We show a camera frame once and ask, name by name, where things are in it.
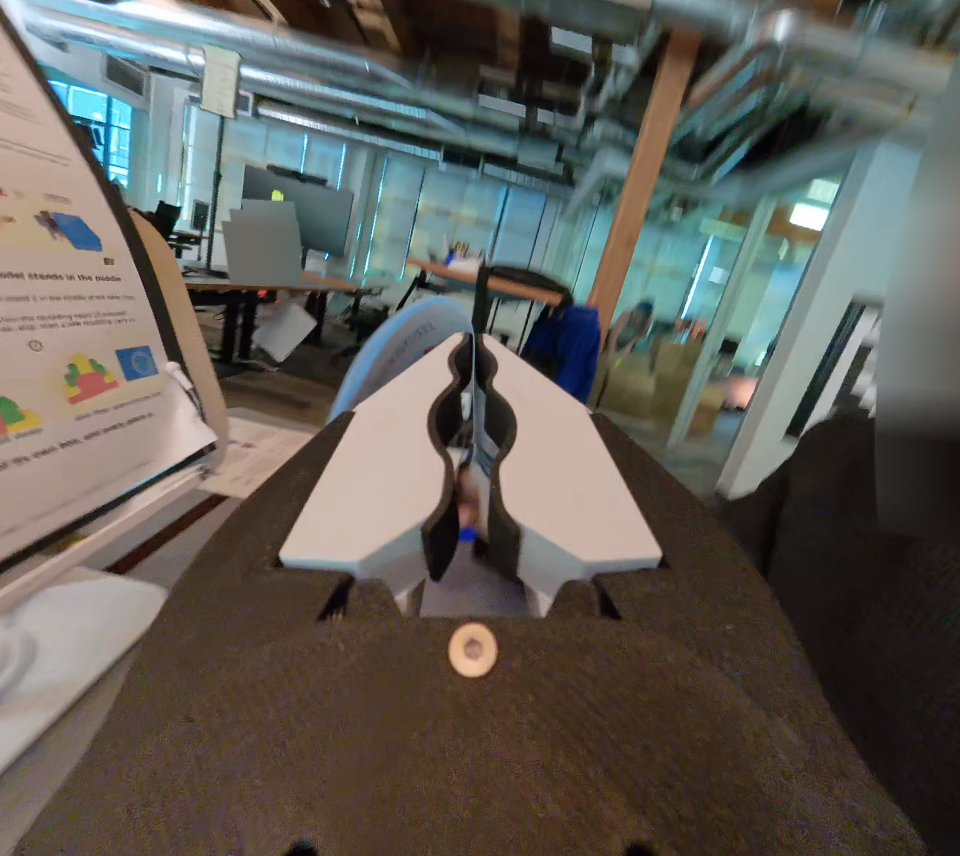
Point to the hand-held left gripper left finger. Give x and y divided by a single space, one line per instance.
375 481

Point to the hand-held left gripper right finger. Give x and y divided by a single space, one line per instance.
570 481

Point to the lego instruction booklet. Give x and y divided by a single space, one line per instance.
405 338

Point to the small white paper slip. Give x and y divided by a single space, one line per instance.
262 454

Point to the blue cloth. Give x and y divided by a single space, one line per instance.
562 353

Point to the cardboard boxes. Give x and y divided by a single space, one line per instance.
660 383

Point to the black bag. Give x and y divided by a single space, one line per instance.
532 280

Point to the round wooden board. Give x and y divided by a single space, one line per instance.
199 346

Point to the wooden desk with black legs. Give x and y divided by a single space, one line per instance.
450 271

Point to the long wooden desk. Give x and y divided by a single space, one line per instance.
262 284

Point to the grey board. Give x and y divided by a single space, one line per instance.
262 244

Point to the person's black clothing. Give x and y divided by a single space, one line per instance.
862 646

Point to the printed paper sheet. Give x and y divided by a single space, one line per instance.
75 316

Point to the wooden support post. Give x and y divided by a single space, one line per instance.
645 180

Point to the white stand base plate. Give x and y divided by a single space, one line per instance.
75 631

